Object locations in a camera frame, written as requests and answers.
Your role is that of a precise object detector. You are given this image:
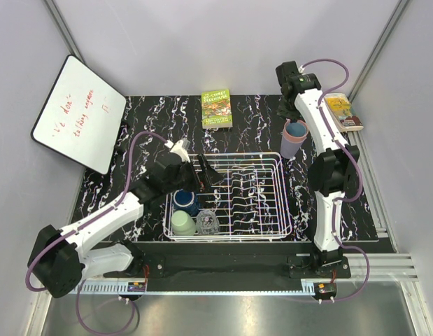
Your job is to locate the slotted cable duct rail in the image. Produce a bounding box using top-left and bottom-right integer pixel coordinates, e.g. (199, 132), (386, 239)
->
(80, 281), (146, 295)

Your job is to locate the left orange connector board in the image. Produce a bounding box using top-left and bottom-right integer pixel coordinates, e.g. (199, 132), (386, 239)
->
(127, 281), (146, 293)

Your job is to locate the white wire dish rack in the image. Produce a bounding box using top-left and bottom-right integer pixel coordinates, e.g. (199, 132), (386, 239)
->
(163, 152), (292, 242)

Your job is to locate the yellow paperback book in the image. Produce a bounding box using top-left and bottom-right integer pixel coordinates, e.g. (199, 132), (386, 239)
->
(324, 93), (364, 132)

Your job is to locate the pink plastic cup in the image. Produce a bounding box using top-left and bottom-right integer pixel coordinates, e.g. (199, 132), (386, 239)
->
(283, 120), (309, 144)

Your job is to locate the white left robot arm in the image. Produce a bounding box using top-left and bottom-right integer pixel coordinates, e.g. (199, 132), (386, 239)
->
(25, 153), (223, 298)

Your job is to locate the clear glass cup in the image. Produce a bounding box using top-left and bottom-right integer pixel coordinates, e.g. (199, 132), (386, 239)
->
(196, 209), (220, 235)

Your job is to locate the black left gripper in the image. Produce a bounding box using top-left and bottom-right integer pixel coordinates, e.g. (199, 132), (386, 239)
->
(164, 154), (223, 195)

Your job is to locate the light green plastic cup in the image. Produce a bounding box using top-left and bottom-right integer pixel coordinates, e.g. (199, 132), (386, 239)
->
(171, 210), (196, 236)

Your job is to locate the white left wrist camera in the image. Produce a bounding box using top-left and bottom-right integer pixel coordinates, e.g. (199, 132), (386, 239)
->
(164, 139), (190, 162)

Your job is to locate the orange connector board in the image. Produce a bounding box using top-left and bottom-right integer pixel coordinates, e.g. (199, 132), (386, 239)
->
(318, 283), (336, 294)
(127, 281), (146, 293)

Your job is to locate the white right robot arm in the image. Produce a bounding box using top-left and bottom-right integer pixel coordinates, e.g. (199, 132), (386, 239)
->
(276, 61), (360, 278)

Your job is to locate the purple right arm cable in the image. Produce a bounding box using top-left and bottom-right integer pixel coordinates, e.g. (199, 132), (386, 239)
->
(299, 58), (371, 302)

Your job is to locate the dark blue ceramic mug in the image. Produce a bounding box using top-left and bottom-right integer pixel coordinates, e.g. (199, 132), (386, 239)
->
(173, 190), (199, 217)

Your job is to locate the green paperback book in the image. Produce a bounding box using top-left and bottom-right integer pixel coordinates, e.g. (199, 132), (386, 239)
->
(201, 89), (233, 130)

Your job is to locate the white whiteboard with red writing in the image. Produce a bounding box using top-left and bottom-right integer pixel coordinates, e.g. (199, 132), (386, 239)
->
(31, 55), (127, 174)

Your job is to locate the right orange connector board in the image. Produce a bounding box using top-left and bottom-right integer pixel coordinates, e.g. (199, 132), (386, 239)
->
(318, 283), (336, 294)

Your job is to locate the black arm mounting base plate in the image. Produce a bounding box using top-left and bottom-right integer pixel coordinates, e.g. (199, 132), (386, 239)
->
(135, 241), (361, 293)

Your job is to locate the light blue plastic cup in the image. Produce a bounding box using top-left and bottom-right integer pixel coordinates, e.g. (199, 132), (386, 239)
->
(285, 122), (307, 138)

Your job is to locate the lilac plastic cup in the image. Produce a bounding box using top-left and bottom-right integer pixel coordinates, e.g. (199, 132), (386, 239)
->
(280, 134), (306, 159)

